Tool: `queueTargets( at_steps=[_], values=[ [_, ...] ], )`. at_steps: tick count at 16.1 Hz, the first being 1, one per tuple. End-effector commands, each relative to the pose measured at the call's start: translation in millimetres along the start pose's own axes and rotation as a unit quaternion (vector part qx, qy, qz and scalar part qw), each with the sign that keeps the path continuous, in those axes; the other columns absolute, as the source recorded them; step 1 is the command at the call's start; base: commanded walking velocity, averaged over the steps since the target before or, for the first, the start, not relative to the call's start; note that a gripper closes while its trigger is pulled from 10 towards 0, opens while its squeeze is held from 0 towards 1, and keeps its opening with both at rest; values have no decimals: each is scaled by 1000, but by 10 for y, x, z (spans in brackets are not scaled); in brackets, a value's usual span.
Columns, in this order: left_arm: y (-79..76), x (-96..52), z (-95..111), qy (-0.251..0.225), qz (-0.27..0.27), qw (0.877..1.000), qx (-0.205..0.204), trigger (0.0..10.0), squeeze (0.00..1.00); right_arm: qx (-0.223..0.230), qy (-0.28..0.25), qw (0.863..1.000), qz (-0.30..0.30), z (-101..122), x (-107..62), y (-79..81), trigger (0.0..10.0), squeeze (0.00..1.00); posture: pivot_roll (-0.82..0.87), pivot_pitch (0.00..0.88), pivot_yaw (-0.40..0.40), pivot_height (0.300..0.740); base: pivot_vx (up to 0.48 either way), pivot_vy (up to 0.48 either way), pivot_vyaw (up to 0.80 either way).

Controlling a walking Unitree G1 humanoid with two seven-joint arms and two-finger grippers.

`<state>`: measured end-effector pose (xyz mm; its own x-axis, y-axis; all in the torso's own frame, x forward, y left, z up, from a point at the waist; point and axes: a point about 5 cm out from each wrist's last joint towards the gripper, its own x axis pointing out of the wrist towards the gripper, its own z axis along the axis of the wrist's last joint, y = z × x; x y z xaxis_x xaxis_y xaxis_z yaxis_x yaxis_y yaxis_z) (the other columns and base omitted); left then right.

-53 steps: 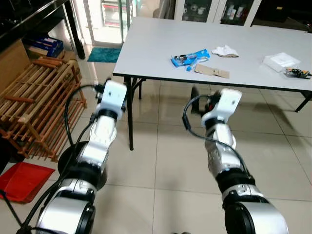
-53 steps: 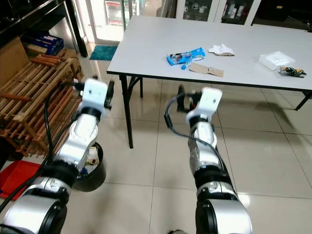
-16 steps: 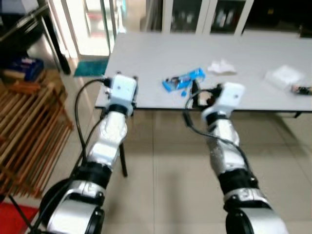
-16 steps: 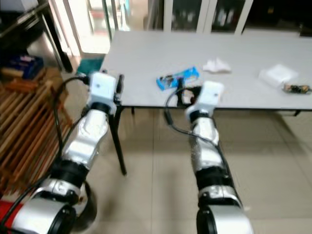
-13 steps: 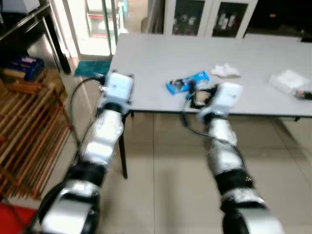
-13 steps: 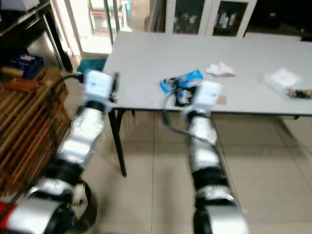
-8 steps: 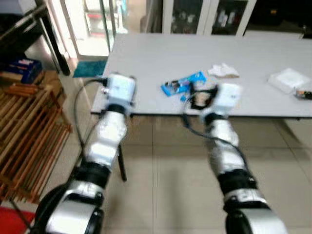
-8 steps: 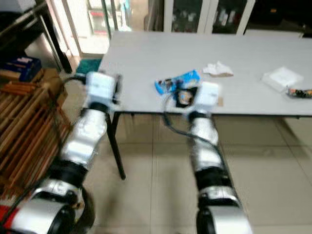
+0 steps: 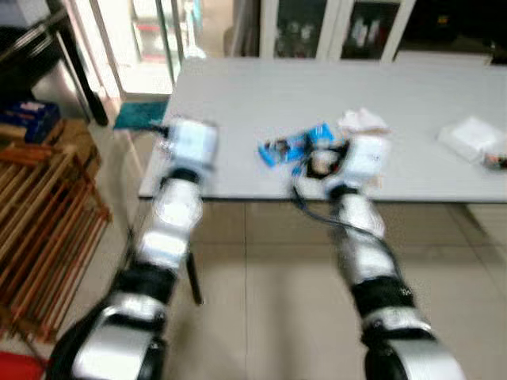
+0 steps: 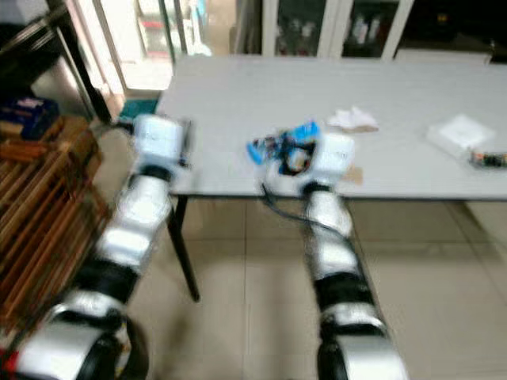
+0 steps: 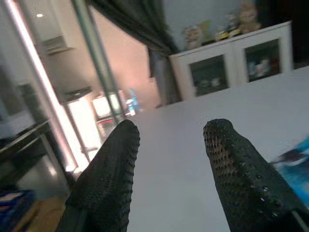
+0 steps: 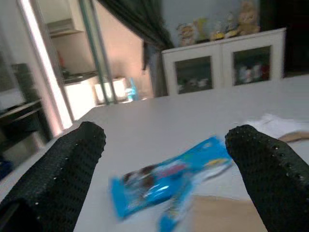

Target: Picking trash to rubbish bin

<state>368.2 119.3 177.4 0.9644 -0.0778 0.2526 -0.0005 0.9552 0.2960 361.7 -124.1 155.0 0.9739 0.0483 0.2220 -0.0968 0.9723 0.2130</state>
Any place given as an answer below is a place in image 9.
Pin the blue snack wrapper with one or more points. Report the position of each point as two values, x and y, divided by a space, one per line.
285 146

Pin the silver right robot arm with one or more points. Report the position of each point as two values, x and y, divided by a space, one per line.
368 253

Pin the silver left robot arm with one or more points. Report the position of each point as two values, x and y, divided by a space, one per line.
162 229

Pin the white crumpled tissue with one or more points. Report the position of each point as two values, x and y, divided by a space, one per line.
363 120

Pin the grey table with black legs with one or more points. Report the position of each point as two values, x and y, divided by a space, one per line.
317 87

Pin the white glass-door cabinet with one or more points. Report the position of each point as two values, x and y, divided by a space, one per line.
333 28

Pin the white plastic packet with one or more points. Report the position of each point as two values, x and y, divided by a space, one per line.
469 136

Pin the teal floor mat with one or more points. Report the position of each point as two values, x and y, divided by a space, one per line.
139 115

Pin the small dark wrapper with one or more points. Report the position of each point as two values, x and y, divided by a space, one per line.
496 162

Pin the wooden slatted rack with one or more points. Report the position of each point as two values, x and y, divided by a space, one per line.
43 222

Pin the blue cardboard box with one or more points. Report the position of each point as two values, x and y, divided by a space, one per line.
28 119

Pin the red plastic sheet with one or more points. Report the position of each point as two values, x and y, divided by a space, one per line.
20 368

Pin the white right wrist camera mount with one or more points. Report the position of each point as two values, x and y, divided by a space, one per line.
368 158

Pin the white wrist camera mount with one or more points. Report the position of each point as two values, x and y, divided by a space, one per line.
192 144
368 158

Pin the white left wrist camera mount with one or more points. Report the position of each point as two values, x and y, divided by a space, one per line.
192 144

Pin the glass door with white frame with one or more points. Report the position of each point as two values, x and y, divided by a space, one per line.
131 47

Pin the black metal desk frame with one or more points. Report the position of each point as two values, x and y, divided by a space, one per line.
47 47

